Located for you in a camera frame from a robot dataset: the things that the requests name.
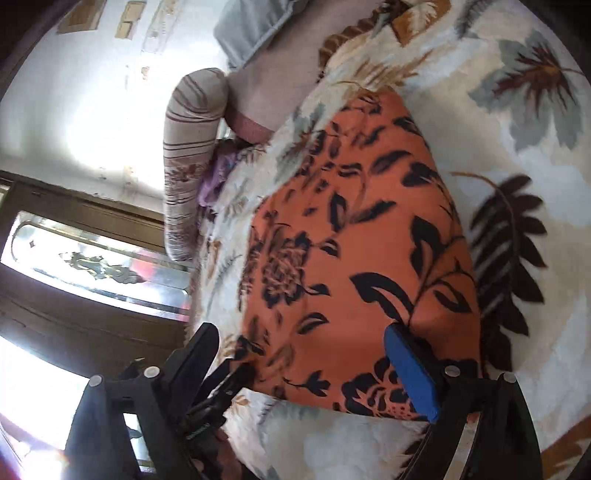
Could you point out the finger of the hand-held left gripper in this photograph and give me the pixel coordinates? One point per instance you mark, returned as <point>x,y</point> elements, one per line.
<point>226,387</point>

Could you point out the grey pillow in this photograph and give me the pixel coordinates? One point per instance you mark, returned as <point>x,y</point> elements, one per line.
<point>258,32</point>

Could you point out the small tan wall plaque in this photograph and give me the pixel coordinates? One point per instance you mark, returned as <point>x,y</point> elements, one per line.
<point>135,10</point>

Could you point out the brown wooden door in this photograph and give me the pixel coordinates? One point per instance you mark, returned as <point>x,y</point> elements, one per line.
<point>69,332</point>

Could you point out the purple cloth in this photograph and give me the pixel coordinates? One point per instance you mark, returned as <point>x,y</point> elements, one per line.
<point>214,180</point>

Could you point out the pink bed sheet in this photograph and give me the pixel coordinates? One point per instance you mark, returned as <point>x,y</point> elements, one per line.
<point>268,92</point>

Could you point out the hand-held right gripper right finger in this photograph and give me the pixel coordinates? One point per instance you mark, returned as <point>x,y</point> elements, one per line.
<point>411,374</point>

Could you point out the stained glass door panel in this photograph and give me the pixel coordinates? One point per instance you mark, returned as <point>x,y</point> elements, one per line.
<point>92,265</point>

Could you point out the bright glass door panel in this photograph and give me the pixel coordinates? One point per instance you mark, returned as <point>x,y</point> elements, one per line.
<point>27,392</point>

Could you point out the cream leaf-print fleece blanket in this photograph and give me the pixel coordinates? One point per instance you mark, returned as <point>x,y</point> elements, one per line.
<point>554,300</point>

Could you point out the orange floral cloth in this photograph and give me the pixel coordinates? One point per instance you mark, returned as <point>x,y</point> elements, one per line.
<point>369,230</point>

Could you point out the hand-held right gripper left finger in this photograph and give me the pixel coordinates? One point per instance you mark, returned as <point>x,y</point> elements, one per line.
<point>194,357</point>

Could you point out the striped floral bolster pillow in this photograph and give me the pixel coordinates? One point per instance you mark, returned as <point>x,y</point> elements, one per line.
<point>189,161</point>

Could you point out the large tan wall plaque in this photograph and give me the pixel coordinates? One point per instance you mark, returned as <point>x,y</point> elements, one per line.
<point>83,16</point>

